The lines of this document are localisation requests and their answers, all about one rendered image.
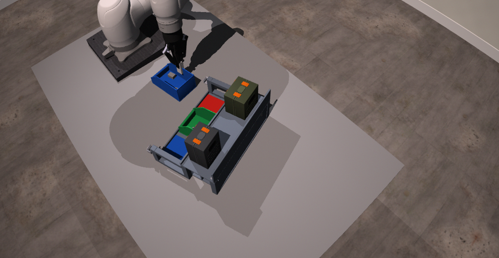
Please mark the blue bin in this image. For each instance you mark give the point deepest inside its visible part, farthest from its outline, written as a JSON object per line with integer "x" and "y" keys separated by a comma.
{"x": 184, "y": 82}

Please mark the black metal shelf rack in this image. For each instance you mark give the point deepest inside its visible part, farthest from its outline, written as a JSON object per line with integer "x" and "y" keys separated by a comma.
{"x": 235, "y": 135}

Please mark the black case with orange latches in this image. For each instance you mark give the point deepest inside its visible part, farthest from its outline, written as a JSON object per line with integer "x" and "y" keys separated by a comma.
{"x": 203, "y": 145}

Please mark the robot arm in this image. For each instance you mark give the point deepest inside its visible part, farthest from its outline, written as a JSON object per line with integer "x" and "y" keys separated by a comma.
{"x": 120, "y": 21}

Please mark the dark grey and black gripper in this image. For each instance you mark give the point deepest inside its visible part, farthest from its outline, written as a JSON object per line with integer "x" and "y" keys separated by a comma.
{"x": 177, "y": 43}

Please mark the olive green tool case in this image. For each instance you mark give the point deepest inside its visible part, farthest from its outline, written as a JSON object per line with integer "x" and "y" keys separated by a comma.
{"x": 241, "y": 97}

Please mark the green bin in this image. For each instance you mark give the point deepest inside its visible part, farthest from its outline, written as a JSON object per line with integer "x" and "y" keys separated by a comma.
{"x": 197, "y": 114}

